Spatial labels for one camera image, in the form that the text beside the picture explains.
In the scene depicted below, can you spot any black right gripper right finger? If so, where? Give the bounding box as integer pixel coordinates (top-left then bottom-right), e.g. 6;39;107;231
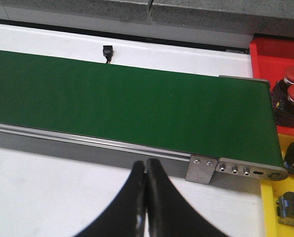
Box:
147;158;226;237

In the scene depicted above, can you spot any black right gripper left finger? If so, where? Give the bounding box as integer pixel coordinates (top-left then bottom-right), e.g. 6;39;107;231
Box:
76;161;146;237

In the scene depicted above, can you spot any yellow plastic tray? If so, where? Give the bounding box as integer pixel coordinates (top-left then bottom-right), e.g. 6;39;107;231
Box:
261;134;294;237

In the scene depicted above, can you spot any green conveyor belt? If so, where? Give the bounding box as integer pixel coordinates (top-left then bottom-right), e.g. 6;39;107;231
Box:
0;51;282;166

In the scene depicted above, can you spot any red button in tray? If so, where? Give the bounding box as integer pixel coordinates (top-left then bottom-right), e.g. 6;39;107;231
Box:
271;66;294;107
271;81;294;128

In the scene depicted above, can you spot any black photoelectric sensor right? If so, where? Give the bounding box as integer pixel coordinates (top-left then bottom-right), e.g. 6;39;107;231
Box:
103;45;113;64

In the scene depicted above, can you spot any orange red object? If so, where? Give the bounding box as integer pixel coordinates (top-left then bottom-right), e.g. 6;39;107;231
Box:
250;37;294;136

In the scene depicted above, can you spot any grey stone slab right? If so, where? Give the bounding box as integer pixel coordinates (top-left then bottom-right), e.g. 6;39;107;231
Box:
151;0;294;38

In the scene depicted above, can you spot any grey stone counter slab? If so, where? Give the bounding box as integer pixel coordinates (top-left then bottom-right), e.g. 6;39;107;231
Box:
0;0;152;26

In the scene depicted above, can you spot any metal mounting bracket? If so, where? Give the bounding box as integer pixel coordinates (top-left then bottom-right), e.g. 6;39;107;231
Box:
185;155;219;185

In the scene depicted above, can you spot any aluminium conveyor side rail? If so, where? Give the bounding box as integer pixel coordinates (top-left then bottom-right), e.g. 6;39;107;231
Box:
0;123;288;181

